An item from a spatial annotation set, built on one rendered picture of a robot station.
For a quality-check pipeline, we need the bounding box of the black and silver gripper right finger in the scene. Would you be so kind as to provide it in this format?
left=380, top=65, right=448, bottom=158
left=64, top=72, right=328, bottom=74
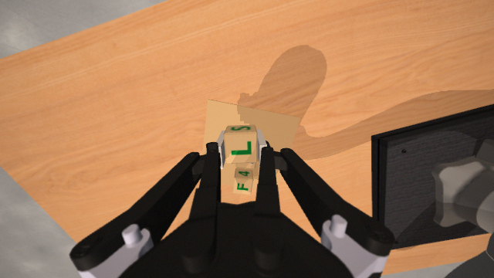
left=251, top=129, right=395, bottom=278

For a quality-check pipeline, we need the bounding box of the tan flat mat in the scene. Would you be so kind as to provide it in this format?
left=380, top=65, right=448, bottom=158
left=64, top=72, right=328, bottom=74
left=202, top=100, right=300, bottom=189

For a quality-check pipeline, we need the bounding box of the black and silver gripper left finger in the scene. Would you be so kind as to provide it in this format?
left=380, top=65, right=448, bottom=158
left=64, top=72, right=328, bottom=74
left=69, top=131, right=225, bottom=278

